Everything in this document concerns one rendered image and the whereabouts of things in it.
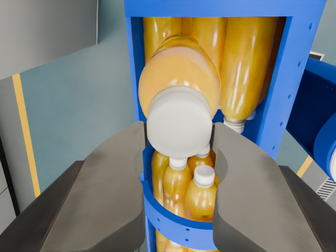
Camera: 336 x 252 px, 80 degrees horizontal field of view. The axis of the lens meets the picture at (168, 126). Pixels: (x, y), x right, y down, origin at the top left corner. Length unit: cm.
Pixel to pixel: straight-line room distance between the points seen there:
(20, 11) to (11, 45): 12
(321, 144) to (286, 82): 42
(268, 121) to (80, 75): 152
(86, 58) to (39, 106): 61
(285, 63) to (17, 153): 232
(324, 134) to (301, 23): 44
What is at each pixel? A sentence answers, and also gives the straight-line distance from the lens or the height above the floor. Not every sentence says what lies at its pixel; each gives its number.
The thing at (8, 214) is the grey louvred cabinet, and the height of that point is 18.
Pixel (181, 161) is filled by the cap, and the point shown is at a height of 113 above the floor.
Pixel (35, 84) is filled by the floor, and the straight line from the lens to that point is 190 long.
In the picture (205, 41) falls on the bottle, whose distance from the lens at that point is 37.
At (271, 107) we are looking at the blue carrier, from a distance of 30.
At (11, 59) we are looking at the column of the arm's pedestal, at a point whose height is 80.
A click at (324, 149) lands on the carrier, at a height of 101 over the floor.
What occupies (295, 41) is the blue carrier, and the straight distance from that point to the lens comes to 28.
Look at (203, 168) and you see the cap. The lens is 41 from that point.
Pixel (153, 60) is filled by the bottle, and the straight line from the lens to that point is 17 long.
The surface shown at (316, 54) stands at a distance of 157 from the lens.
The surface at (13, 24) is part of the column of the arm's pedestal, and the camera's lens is 89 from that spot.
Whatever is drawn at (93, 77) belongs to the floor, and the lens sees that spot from 165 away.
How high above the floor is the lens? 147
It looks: 61 degrees down
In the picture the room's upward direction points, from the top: 173 degrees counter-clockwise
